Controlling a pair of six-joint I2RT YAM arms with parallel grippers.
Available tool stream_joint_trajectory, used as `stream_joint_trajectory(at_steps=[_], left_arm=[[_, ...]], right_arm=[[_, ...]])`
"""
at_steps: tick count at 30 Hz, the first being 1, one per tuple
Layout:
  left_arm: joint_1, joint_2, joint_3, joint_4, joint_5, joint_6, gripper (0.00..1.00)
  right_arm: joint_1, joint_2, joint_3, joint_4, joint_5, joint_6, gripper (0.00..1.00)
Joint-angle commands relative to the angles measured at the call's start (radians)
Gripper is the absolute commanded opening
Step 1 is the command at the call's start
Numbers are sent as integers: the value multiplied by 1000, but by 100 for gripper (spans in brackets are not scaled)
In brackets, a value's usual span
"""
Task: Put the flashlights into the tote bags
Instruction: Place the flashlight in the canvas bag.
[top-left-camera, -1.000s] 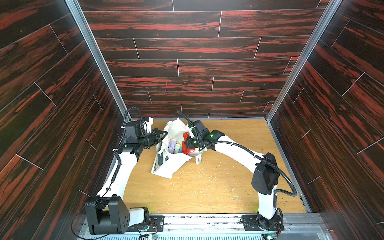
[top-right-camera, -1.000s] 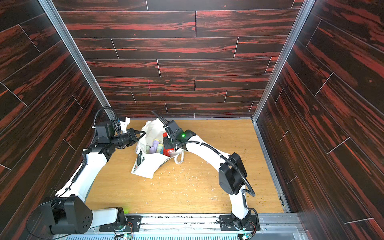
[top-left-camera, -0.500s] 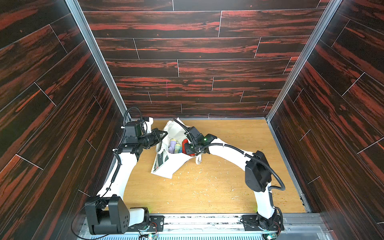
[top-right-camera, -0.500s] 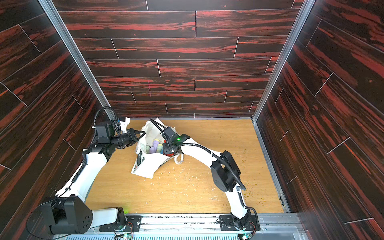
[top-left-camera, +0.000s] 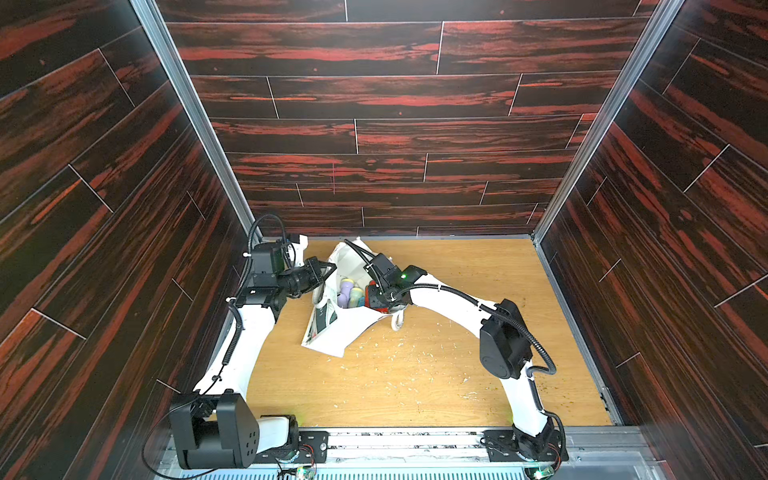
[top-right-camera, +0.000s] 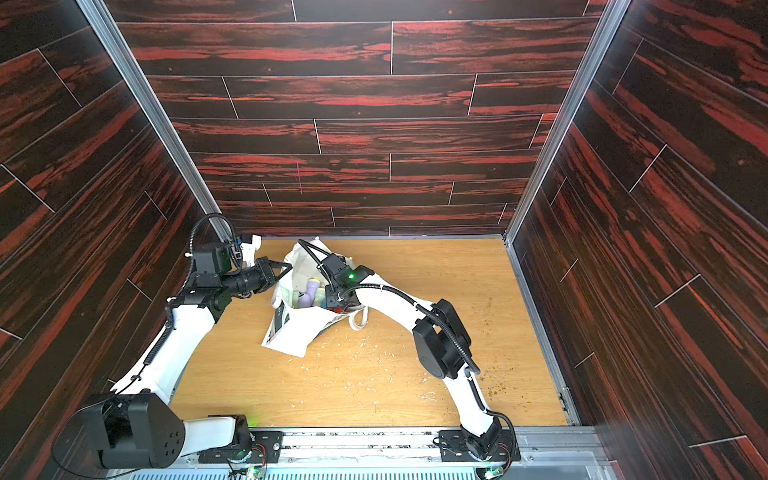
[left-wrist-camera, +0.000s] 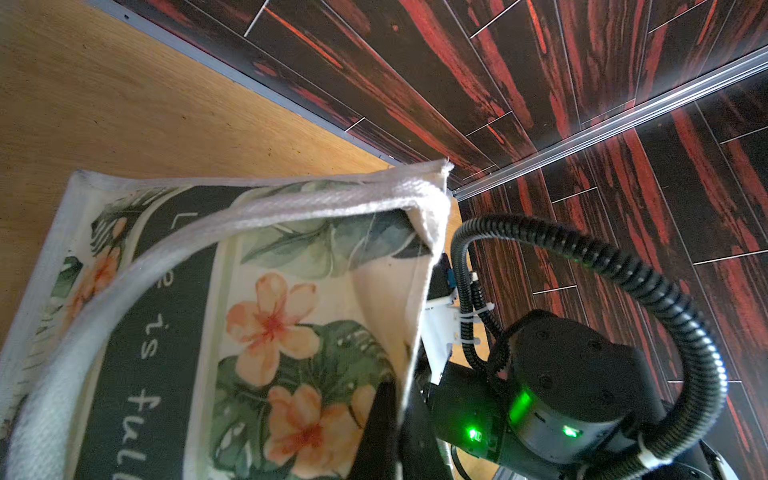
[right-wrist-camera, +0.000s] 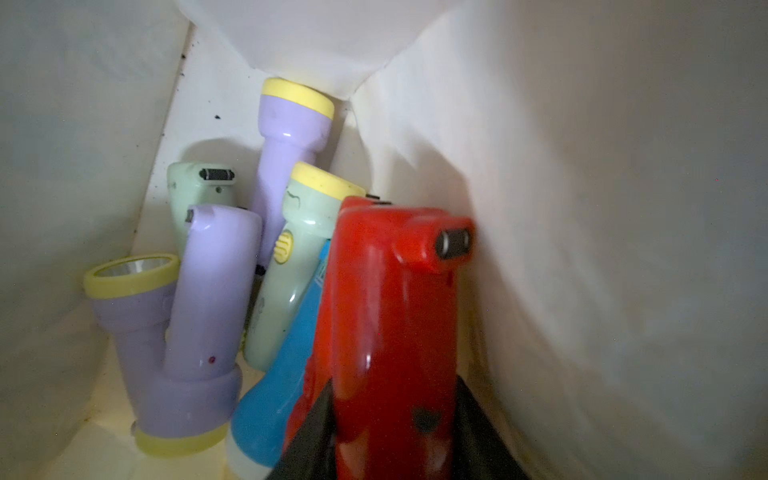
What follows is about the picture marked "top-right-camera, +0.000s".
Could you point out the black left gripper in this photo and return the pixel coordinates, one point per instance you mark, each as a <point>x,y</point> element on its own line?
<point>266,278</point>

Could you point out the lavender white flashlight front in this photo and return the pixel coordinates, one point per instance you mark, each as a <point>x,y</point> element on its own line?
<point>309,297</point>

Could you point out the white printed tote bag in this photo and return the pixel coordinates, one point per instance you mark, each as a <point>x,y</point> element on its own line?
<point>293,329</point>

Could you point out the blue flashlight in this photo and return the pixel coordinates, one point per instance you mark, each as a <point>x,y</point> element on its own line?
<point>320,298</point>

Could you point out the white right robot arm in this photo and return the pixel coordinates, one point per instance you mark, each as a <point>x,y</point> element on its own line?
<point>443,348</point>

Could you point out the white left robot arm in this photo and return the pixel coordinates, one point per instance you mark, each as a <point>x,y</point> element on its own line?
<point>134,427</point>

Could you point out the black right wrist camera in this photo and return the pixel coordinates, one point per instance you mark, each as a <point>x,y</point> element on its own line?
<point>335,268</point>

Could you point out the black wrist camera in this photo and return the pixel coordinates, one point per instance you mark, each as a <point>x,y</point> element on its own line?
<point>216,258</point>
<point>335,268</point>

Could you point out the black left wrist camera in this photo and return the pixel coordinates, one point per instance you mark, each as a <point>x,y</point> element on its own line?
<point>216,258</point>

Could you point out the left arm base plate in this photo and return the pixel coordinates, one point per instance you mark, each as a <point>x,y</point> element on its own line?
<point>258,447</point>

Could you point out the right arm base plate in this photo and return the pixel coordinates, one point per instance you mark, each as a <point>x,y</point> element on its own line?
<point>458,445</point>

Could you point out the aluminium front rail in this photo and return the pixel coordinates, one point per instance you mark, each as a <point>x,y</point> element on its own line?
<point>393,453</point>

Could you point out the aluminium corner post left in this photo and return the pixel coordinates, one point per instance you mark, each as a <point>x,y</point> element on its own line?
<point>107,31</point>

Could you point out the aluminium corner post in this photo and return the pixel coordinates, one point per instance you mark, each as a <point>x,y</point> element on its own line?
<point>606,29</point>
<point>107,31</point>

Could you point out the aluminium corner post right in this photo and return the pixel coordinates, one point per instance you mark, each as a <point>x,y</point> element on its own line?
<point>606,29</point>

